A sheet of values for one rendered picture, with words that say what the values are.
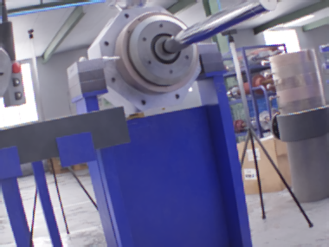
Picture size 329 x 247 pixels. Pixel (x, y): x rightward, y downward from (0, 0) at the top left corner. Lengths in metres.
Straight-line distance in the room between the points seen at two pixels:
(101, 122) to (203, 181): 0.80
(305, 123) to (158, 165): 1.31
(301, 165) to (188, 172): 1.21
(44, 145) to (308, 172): 2.10
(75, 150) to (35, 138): 0.16
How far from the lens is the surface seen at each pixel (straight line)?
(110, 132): 1.84
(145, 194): 2.32
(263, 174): 4.14
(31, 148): 1.77
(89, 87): 2.10
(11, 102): 1.27
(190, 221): 2.43
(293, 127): 3.33
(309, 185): 3.41
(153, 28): 2.11
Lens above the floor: 0.79
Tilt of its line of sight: level
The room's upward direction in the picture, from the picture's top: 11 degrees counter-clockwise
